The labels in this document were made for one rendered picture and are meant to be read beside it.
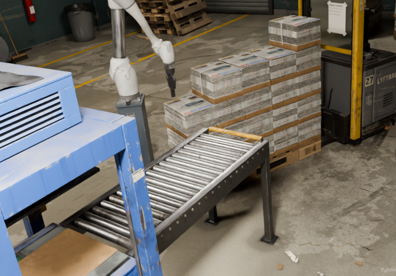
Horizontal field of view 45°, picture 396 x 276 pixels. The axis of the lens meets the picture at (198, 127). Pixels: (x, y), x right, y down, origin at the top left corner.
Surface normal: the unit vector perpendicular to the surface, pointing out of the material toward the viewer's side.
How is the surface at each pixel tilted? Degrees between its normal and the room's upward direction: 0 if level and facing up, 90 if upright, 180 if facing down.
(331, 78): 90
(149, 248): 90
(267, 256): 0
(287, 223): 0
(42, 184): 90
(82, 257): 0
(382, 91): 90
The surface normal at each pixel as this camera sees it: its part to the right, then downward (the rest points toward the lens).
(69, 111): 0.80, 0.16
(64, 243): -0.11, -0.91
